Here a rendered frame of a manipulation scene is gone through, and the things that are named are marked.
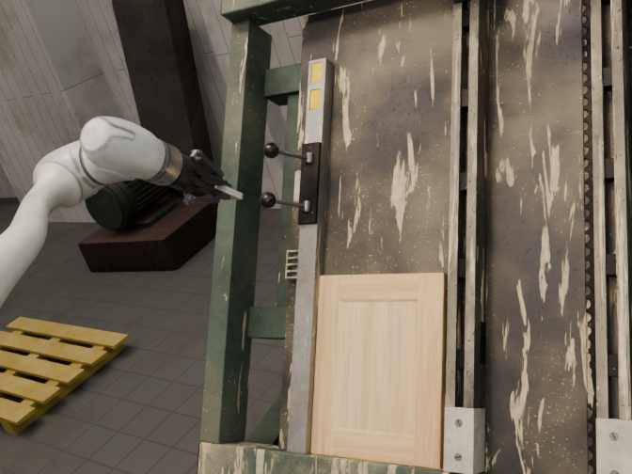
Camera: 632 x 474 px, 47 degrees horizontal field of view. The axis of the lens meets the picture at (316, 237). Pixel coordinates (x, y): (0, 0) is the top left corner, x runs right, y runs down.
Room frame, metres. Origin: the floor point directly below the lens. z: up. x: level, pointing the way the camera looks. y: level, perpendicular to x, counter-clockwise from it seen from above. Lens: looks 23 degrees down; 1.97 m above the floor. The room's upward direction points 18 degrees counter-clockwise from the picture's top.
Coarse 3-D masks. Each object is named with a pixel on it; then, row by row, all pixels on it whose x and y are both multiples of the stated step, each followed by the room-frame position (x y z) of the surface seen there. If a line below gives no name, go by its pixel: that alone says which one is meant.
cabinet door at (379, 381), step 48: (336, 288) 1.52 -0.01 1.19; (384, 288) 1.45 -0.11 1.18; (432, 288) 1.39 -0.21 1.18; (336, 336) 1.46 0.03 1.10; (384, 336) 1.40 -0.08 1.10; (432, 336) 1.33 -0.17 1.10; (336, 384) 1.40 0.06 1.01; (384, 384) 1.34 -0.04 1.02; (432, 384) 1.28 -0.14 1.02; (336, 432) 1.35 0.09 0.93; (384, 432) 1.29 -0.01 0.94; (432, 432) 1.23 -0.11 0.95
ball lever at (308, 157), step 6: (270, 144) 1.67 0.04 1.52; (264, 150) 1.67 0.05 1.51; (270, 150) 1.66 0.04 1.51; (276, 150) 1.66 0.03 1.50; (282, 150) 1.68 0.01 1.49; (270, 156) 1.66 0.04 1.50; (294, 156) 1.69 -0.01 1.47; (300, 156) 1.69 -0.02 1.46; (306, 156) 1.70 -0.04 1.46; (312, 156) 1.70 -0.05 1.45; (306, 162) 1.70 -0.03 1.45; (312, 162) 1.69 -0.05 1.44
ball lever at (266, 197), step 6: (264, 198) 1.60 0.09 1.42; (270, 198) 1.60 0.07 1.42; (264, 204) 1.60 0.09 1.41; (270, 204) 1.60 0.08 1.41; (282, 204) 1.62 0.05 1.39; (288, 204) 1.63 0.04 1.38; (294, 204) 1.63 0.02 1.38; (300, 204) 1.64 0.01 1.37; (306, 204) 1.64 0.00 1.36; (306, 210) 1.63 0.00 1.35
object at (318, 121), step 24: (312, 120) 1.77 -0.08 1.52; (312, 240) 1.60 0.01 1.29; (312, 264) 1.57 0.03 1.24; (312, 288) 1.54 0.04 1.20; (312, 312) 1.51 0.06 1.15; (312, 336) 1.48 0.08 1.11; (312, 360) 1.46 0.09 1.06; (312, 384) 1.43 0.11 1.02; (312, 408) 1.41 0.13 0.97; (288, 432) 1.39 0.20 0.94
